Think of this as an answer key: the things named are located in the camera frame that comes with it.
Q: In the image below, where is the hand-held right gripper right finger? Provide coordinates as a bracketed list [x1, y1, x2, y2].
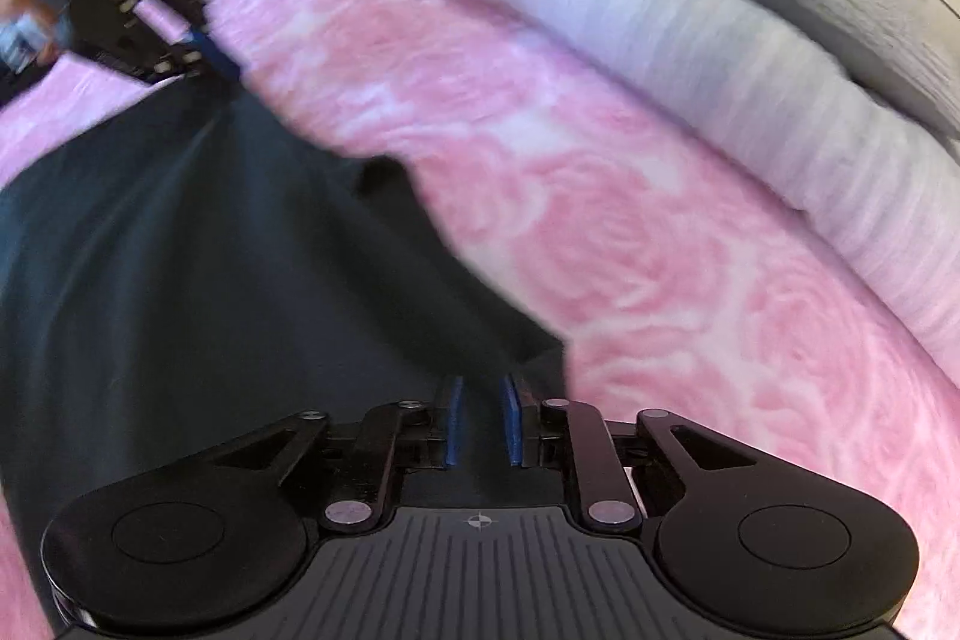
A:
[500, 373, 757, 530]

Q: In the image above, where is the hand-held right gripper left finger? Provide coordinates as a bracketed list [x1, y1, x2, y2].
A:
[214, 374, 466, 532]

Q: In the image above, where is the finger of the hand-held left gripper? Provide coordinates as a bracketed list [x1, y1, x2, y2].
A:
[96, 38, 202, 86]
[131, 0, 246, 84]

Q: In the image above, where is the black long-sleeve shirt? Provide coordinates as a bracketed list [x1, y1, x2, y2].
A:
[0, 74, 572, 640]

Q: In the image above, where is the pink floral blanket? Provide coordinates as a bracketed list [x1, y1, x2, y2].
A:
[0, 0, 960, 635]

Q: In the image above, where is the white striped duvet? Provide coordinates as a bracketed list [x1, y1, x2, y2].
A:
[261, 0, 960, 378]

